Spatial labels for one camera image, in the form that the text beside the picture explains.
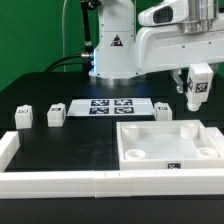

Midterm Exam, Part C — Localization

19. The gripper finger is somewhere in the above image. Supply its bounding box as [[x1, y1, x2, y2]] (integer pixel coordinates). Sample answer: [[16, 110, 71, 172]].
[[171, 70, 184, 94]]

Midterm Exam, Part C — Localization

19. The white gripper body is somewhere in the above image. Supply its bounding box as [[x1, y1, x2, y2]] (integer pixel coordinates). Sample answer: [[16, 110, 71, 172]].
[[135, 0, 224, 73]]

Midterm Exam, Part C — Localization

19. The white square tabletop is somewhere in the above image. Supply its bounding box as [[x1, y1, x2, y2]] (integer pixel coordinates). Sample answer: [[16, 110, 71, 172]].
[[116, 120, 224, 170]]

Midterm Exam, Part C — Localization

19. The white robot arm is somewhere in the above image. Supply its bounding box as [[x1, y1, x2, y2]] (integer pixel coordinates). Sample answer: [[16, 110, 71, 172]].
[[89, 0, 224, 85]]

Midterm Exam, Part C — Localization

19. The white marker sheet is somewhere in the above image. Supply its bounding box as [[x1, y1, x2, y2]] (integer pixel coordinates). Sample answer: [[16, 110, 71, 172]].
[[67, 98, 154, 117]]

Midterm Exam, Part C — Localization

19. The white U-shaped fence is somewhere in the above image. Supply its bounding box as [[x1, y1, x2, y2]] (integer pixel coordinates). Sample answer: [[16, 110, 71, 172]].
[[0, 132, 224, 199]]

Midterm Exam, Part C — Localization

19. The thin white cable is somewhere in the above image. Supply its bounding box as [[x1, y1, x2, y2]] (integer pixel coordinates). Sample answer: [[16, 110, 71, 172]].
[[61, 0, 69, 73]]

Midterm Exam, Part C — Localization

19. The black cable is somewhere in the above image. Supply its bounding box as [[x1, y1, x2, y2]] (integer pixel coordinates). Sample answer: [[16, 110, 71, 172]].
[[44, 54, 92, 73]]

